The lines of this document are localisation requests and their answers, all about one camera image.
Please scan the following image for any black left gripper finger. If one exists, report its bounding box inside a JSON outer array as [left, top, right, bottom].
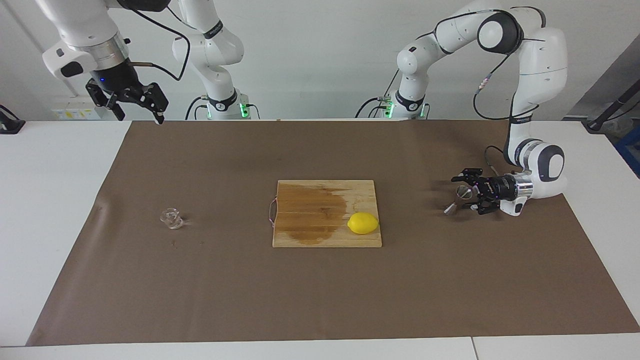
[[467, 197, 501, 216], [451, 168, 488, 188]]

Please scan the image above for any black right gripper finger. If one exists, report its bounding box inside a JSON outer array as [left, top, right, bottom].
[[122, 81, 169, 125], [85, 79, 126, 122]]

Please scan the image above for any steel double jigger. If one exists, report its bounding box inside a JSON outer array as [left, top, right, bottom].
[[443, 185, 474, 216]]

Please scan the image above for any small clear glass pitcher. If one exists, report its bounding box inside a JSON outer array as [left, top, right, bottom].
[[159, 207, 186, 231]]

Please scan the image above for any black table clamp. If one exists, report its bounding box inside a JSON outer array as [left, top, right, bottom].
[[0, 104, 26, 135]]

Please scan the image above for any yellow lemon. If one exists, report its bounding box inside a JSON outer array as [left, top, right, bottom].
[[347, 211, 380, 236]]

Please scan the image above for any blue crate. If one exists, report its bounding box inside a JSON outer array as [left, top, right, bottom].
[[614, 125, 640, 178]]

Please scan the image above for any black stand pole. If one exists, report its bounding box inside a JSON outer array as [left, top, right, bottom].
[[582, 77, 640, 132]]

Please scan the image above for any wooden cutting board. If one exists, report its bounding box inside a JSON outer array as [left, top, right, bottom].
[[268, 179, 383, 249]]

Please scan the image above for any brown paper table mat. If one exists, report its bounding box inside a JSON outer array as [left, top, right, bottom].
[[26, 119, 640, 347]]

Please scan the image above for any white wall socket box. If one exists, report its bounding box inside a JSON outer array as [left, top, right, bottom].
[[51, 95, 107, 121]]

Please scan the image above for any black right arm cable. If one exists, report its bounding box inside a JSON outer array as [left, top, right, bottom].
[[120, 2, 193, 82]]

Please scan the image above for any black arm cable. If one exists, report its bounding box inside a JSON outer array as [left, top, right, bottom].
[[420, 6, 548, 177], [120, 2, 193, 82]]

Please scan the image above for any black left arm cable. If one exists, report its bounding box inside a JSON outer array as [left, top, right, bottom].
[[420, 6, 548, 177]]

